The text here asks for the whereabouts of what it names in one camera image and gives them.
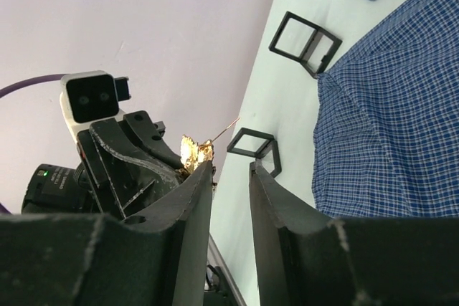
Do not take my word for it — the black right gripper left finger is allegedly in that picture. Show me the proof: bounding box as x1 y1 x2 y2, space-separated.
1 162 213 305

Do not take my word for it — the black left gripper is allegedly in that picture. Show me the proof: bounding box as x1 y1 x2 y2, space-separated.
77 110 184 219

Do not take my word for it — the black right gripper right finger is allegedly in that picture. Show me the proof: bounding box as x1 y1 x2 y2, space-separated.
250 163 458 305

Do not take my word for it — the gold leaf brooch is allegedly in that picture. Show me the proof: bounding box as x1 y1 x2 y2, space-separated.
180 118 240 174

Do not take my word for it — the blue checked shirt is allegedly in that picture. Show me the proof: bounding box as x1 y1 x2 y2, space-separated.
312 0 458 218

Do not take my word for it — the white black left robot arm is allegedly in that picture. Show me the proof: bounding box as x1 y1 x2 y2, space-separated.
22 111 186 221

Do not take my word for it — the black open box lower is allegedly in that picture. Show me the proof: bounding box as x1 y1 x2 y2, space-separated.
227 128 282 178

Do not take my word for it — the black open box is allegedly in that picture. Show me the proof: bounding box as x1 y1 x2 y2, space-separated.
227 128 282 178
268 11 342 79

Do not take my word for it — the black open box upper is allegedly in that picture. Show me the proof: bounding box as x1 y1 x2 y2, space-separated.
268 11 342 79

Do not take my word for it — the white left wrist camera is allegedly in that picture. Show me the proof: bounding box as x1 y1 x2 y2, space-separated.
60 70 131 141

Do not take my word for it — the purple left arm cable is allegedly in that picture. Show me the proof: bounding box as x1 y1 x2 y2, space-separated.
0 73 65 99

